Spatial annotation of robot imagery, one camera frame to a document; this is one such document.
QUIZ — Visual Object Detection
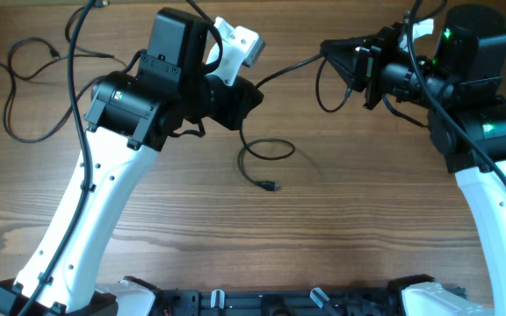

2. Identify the black USB cable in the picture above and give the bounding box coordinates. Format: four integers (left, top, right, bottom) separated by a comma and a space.
236, 52, 353, 192
0, 0, 147, 144

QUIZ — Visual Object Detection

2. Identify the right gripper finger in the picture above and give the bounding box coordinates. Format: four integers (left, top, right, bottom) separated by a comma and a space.
320, 35, 372, 57
329, 55, 368, 92

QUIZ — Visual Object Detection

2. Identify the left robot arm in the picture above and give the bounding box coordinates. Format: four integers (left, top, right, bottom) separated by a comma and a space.
0, 8, 264, 315

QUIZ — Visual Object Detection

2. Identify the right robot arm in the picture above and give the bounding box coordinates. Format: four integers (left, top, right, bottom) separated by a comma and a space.
320, 4, 506, 315

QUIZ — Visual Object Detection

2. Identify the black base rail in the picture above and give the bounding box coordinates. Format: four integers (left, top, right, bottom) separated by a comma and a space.
153, 287, 404, 316

